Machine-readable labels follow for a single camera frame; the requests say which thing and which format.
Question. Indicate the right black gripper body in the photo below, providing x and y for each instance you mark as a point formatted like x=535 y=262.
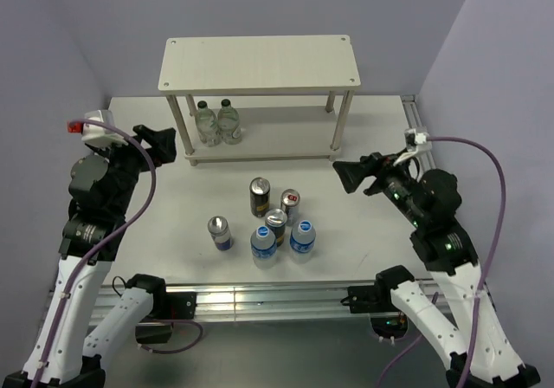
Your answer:
x=397 y=184

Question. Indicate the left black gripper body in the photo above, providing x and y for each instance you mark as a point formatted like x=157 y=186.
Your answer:
x=125 y=160

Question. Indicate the silver red-tab slim can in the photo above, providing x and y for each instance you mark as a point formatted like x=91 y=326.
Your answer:
x=290 y=204

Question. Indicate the blue-label water bottle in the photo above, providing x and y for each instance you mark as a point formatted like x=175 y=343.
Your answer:
x=302 y=240
x=263 y=247

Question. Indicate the black yellow-label can front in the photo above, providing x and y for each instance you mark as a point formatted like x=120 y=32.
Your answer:
x=276 y=220

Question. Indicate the black yellow-label can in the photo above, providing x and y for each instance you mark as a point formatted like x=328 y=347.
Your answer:
x=259 y=192
x=276 y=220

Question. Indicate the silver blue slim can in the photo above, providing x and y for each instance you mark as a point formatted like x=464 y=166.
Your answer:
x=218 y=228

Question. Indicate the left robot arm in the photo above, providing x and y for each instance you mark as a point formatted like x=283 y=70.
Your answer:
x=68 y=353

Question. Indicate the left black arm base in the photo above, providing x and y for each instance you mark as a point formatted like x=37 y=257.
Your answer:
x=177 y=313

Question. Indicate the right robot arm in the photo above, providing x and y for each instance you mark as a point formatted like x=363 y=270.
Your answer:
x=472 y=344

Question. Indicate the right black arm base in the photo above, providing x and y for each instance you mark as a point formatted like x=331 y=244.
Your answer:
x=386 y=321

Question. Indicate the beige two-tier wooden shelf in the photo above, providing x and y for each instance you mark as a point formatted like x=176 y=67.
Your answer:
x=294 y=93

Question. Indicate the clear green-label bottle left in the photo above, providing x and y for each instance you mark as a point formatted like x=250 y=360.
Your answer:
x=207 y=125

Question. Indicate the clear green-label bottle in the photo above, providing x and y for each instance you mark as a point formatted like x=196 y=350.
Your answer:
x=207 y=125
x=229 y=123

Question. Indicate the clear green-label bottle right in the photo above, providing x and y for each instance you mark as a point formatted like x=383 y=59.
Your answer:
x=229 y=123

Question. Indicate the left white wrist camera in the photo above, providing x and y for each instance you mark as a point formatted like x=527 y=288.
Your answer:
x=97 y=136

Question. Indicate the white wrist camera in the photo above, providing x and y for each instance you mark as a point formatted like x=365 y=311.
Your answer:
x=417 y=142
x=97 y=136

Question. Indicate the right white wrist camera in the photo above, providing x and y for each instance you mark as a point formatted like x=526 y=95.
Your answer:
x=417 y=142

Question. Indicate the aluminium right side rail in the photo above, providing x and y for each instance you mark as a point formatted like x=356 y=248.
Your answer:
x=426 y=160

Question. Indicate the aluminium rail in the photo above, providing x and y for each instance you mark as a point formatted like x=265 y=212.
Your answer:
x=214 y=304
x=426 y=160

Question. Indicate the aluminium front rail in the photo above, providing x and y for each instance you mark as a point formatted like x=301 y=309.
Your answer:
x=214 y=304

